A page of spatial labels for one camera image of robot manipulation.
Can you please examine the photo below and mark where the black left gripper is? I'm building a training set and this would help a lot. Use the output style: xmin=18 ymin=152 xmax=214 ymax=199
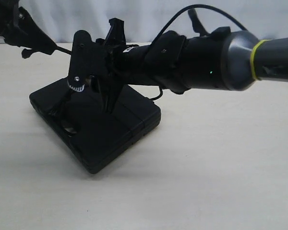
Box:
xmin=0 ymin=0 xmax=58 ymax=55

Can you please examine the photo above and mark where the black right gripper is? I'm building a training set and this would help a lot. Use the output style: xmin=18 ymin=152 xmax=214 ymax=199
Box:
xmin=91 ymin=18 xmax=132 ymax=114

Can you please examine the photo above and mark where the black cord with loop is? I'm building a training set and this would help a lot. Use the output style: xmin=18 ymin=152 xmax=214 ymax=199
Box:
xmin=21 ymin=44 xmax=163 ymax=135

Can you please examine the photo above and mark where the black plastic carrying case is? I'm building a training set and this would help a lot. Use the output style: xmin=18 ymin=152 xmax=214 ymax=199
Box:
xmin=29 ymin=78 xmax=161 ymax=174

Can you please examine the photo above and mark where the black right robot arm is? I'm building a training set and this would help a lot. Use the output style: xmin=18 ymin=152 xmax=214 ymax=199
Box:
xmin=90 ymin=18 xmax=288 ymax=111

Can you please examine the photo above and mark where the white backdrop curtain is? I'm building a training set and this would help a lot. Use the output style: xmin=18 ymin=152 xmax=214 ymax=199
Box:
xmin=0 ymin=0 xmax=288 ymax=45

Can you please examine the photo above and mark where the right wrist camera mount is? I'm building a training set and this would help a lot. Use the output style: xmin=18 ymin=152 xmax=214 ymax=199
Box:
xmin=67 ymin=30 xmax=108 ymax=92

